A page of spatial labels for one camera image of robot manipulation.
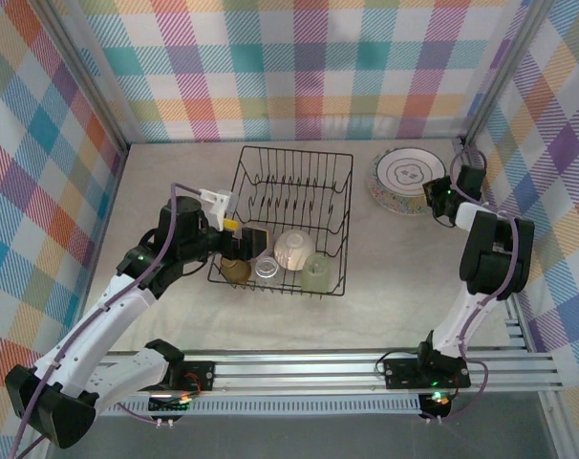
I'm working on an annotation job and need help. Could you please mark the small clear glass cup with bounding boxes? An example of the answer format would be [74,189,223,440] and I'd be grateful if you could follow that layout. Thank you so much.
[254,255,280,281]

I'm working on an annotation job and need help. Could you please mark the amber dimpled cup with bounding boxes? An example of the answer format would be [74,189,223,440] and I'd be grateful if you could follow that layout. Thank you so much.
[221,255,252,287]

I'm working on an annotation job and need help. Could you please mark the lavender translucent bowl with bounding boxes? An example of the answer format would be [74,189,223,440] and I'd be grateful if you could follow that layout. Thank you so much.
[273,229,314,272]

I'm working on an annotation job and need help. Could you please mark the frosted green cup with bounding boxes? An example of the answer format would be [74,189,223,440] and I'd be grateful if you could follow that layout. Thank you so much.
[301,252,332,294]

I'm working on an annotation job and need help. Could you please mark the black wire dish rack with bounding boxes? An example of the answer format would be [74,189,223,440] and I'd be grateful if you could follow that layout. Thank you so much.
[207,145,355,298]

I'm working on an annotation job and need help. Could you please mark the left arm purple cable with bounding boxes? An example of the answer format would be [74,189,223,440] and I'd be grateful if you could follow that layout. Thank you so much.
[7,183,209,459]

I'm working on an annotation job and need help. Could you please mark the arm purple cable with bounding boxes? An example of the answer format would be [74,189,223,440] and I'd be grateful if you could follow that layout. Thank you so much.
[425,146,520,425]
[7,183,209,459]

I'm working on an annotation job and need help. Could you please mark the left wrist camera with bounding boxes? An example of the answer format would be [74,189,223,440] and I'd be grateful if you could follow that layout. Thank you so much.
[198,188,241,222]

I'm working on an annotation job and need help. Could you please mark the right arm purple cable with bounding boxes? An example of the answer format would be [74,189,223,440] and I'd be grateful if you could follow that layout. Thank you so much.
[425,146,520,425]

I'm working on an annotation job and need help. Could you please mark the aluminium corner post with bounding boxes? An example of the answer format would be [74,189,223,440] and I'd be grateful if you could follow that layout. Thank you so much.
[463,0,551,144]
[35,0,131,154]

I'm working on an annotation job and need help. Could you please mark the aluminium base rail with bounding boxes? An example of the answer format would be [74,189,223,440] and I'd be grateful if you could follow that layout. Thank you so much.
[35,348,568,396]

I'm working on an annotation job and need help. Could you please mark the white slotted cable duct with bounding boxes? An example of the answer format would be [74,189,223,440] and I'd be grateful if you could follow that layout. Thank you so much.
[57,395,424,418]

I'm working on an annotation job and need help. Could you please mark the aluminium frame leg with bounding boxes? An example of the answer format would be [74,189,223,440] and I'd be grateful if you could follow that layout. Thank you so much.
[540,389,575,459]

